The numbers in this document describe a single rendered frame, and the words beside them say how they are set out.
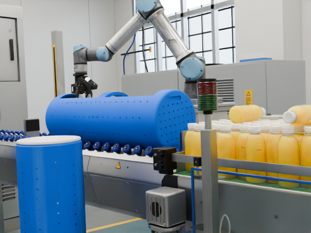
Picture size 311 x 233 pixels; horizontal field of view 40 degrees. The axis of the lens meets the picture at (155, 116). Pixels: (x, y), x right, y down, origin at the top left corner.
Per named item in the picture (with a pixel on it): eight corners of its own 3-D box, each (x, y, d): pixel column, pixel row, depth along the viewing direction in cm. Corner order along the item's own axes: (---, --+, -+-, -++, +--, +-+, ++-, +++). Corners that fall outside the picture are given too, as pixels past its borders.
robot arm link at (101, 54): (110, 47, 243) (91, 48, 245) (104, 45, 232) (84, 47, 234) (111, 61, 244) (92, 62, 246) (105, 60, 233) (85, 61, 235)
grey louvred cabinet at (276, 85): (160, 188, 544) (156, 74, 536) (308, 229, 369) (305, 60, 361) (124, 196, 512) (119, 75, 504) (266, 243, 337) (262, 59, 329)
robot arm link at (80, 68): (90, 64, 240) (77, 64, 234) (90, 72, 240) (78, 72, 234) (82, 65, 245) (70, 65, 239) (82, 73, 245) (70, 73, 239)
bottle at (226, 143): (219, 180, 154) (217, 131, 153) (216, 176, 161) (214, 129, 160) (238, 179, 154) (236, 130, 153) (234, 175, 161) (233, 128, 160)
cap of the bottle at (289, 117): (283, 119, 139) (280, 120, 138) (287, 109, 138) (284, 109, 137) (293, 125, 137) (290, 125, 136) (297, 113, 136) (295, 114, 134)
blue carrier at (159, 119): (88, 136, 266) (82, 91, 262) (199, 144, 205) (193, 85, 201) (48, 146, 246) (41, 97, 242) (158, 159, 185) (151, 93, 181)
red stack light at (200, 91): (205, 94, 140) (205, 82, 140) (221, 94, 136) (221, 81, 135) (193, 95, 135) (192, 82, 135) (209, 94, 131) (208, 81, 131)
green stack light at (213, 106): (206, 109, 140) (205, 94, 140) (221, 109, 136) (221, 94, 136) (193, 110, 136) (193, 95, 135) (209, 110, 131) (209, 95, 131)
